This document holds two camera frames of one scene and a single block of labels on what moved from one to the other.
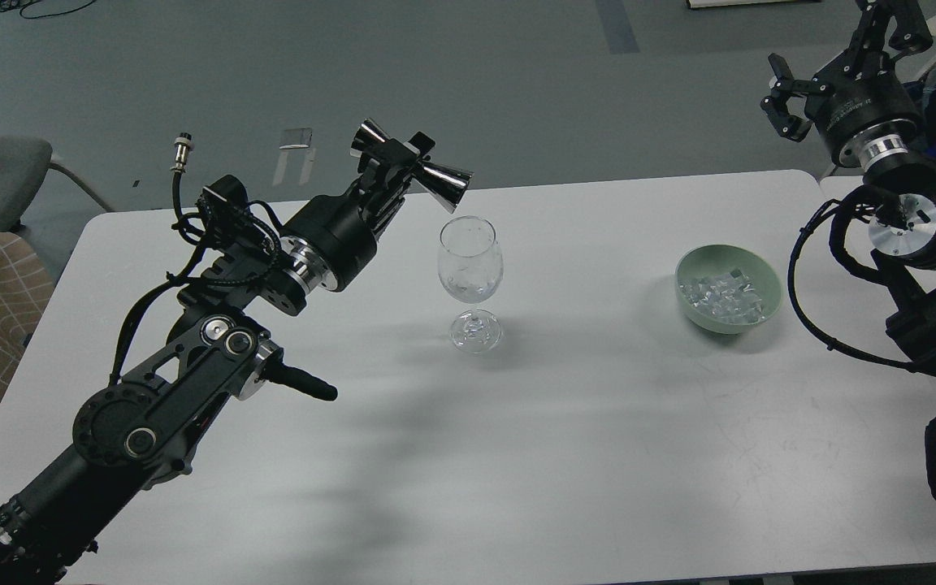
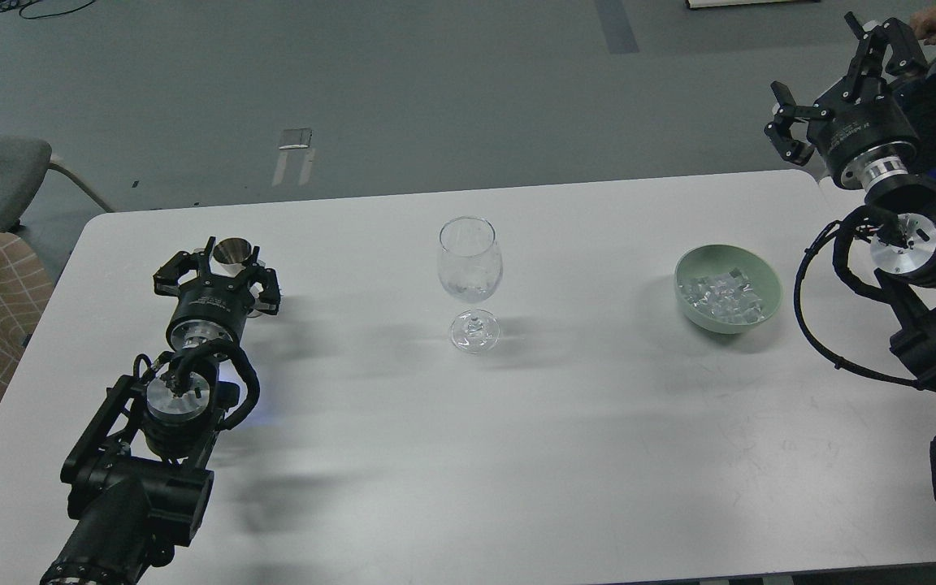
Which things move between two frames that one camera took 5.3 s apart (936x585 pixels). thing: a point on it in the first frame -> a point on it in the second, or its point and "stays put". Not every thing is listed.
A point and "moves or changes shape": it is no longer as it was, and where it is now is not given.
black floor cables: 5,5 stays put
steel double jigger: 442,184 moves or changes shape
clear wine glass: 470,268 stays put
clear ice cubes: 730,298 stays put
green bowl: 728,289 stays put
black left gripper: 344,228 -> 210,308
